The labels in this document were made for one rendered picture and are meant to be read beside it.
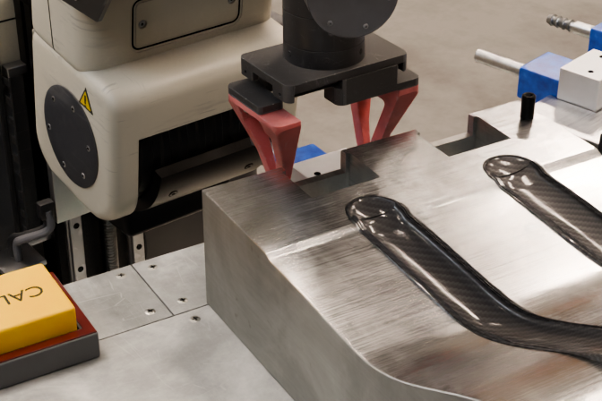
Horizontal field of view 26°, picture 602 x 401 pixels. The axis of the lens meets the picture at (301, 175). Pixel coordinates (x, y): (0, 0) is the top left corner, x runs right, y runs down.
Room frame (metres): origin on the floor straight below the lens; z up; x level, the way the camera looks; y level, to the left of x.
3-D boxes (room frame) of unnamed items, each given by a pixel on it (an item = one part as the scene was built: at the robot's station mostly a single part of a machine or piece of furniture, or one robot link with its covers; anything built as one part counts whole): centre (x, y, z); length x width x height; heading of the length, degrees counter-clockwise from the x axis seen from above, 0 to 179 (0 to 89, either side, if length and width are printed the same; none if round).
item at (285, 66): (0.83, -0.02, 0.96); 0.10 x 0.07 x 0.07; 123
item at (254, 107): (0.82, 0.00, 0.89); 0.07 x 0.07 x 0.09; 33
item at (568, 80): (0.97, -0.20, 0.85); 0.13 x 0.05 x 0.05; 47
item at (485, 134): (0.81, -0.11, 0.87); 0.05 x 0.05 x 0.04; 30
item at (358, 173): (0.75, -0.02, 0.87); 0.05 x 0.05 x 0.04; 30
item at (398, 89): (0.85, -0.04, 0.89); 0.07 x 0.07 x 0.09; 33
